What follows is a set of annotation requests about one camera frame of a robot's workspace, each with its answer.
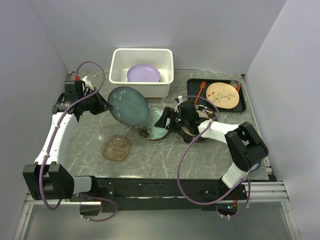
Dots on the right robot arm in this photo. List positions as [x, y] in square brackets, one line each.
[246, 147]

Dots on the black plate with colored squares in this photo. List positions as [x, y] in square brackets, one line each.
[203, 112]

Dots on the aluminium frame rail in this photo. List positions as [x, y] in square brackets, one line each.
[264, 192]

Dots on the orange plastic spoon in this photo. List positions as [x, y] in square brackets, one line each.
[238, 87]

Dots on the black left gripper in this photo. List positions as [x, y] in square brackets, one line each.
[102, 105]

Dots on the orange plastic fork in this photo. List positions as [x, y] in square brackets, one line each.
[202, 86]

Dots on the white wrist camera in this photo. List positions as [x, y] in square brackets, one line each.
[180, 99]
[88, 83]

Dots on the clear glass cup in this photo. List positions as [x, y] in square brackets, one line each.
[235, 83]

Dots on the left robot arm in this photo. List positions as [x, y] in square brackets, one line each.
[47, 174]

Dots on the white plastic bin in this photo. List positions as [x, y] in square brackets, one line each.
[162, 59]

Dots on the lavender plate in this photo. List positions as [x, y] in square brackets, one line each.
[143, 73]

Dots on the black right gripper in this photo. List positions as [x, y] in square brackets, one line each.
[167, 113]

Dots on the black tray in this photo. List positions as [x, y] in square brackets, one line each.
[193, 87]

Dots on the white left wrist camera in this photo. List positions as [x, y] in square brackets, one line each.
[88, 83]

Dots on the dark blue brown-rimmed plate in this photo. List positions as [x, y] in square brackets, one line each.
[129, 107]

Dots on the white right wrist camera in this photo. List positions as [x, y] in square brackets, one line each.
[180, 99]

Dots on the pink glass dish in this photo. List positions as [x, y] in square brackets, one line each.
[116, 148]

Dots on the blue patterned small plate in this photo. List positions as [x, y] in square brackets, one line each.
[255, 167]

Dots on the beige bird plate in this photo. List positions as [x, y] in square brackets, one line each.
[222, 95]

